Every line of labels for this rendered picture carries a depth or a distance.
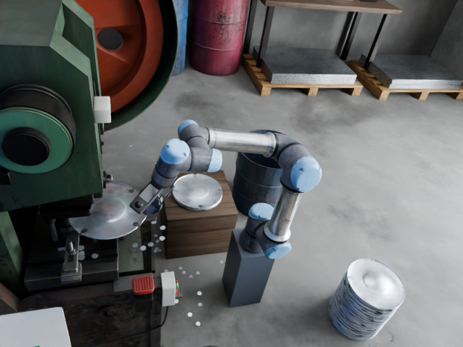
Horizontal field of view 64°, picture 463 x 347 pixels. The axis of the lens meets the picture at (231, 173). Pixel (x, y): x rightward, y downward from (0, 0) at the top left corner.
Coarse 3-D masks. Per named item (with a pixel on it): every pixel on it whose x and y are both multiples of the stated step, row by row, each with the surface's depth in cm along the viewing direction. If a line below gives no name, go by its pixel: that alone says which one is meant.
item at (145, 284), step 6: (144, 276) 124; (150, 276) 124; (132, 282) 121; (138, 282) 121; (144, 282) 122; (150, 282) 122; (132, 288) 120; (138, 288) 120; (144, 288) 120; (150, 288) 120; (138, 294) 119
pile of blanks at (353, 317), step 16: (336, 288) 206; (336, 304) 197; (352, 304) 185; (368, 304) 177; (400, 304) 179; (336, 320) 198; (352, 320) 189; (368, 320) 183; (384, 320) 186; (352, 336) 196; (368, 336) 195
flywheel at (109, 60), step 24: (96, 0) 125; (120, 0) 127; (144, 0) 126; (96, 24) 130; (120, 24) 132; (144, 24) 132; (96, 48) 136; (120, 48) 139; (144, 48) 137; (120, 72) 144; (144, 72) 143; (120, 96) 147
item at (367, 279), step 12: (360, 264) 194; (372, 264) 195; (384, 264) 196; (348, 276) 187; (360, 276) 188; (372, 276) 188; (384, 276) 190; (396, 276) 191; (360, 288) 183; (372, 288) 183; (384, 288) 184; (396, 288) 185; (372, 300) 178; (384, 300) 179; (396, 300) 180
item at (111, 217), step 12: (108, 192) 147; (120, 192) 148; (96, 204) 141; (108, 204) 141; (120, 204) 142; (96, 216) 136; (108, 216) 137; (120, 216) 138; (132, 216) 139; (144, 216) 140; (84, 228) 132; (96, 228) 133; (108, 228) 134; (120, 228) 134; (132, 228) 135
